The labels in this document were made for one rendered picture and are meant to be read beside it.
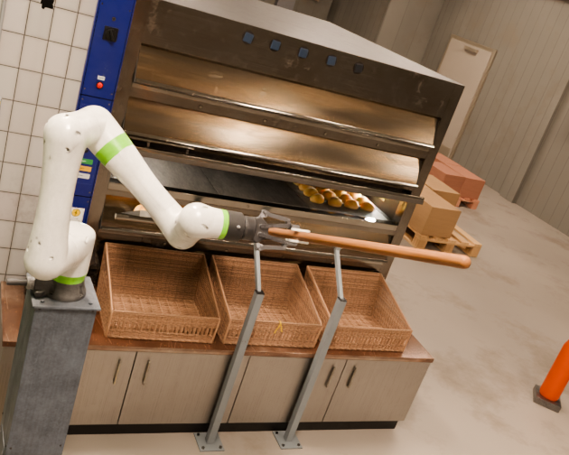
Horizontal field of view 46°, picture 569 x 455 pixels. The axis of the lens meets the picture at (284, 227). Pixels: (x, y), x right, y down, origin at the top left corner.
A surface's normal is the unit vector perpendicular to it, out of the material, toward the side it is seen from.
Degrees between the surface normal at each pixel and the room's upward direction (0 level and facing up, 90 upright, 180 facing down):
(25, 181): 90
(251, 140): 70
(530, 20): 90
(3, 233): 90
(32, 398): 90
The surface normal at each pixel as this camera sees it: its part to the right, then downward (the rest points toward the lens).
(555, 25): -0.87, -0.10
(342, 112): 0.44, 0.11
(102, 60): 0.36, 0.44
